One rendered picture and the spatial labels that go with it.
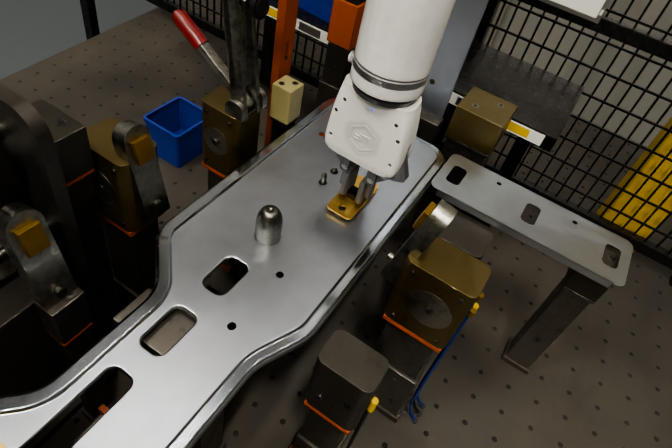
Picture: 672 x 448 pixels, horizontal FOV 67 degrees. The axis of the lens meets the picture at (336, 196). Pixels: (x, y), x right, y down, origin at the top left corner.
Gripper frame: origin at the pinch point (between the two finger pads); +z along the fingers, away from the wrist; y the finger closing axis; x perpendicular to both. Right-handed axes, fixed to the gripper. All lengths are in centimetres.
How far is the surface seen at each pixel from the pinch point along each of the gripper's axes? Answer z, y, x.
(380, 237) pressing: 3.5, 6.2, -3.2
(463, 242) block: 5.2, 15.4, 5.4
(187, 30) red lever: -9.9, -28.7, -0.9
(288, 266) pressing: 3.1, -0.2, -14.8
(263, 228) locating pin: 0.3, -4.7, -14.1
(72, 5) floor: 105, -232, 119
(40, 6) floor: 105, -241, 106
